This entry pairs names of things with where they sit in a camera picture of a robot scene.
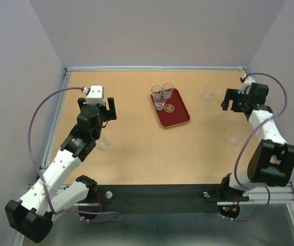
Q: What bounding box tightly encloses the clear faceted glass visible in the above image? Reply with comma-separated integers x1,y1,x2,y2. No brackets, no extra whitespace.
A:
151,85,163,101

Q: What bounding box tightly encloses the aluminium table edge rail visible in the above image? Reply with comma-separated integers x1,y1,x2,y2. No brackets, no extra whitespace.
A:
65,66,246,72

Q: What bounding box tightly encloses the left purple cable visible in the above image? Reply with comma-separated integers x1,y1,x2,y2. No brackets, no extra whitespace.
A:
28,87,121,223

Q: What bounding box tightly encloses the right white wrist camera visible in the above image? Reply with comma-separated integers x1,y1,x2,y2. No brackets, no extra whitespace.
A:
238,74,256,94

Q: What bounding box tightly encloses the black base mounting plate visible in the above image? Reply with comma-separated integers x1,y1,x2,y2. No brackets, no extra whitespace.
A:
79,184,249,214

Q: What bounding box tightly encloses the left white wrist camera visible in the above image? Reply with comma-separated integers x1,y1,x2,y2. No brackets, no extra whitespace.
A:
86,86,105,106

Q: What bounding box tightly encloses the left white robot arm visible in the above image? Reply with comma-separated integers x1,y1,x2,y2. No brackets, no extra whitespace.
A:
5,97,116,243

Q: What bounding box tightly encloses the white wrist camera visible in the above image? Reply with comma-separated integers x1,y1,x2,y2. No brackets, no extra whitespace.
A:
86,86,105,106
238,74,256,94

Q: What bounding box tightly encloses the red lacquer tray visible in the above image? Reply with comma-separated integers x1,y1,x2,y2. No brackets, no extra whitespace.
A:
155,88,190,128

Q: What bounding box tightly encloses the left aluminium side rail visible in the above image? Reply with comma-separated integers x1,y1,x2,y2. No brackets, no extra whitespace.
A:
11,71,72,245

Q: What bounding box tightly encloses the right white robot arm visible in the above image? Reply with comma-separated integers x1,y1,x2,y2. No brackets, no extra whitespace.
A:
219,82,294,200

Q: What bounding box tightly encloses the right aluminium front rail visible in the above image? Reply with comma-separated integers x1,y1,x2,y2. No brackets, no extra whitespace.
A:
246,182,294,246

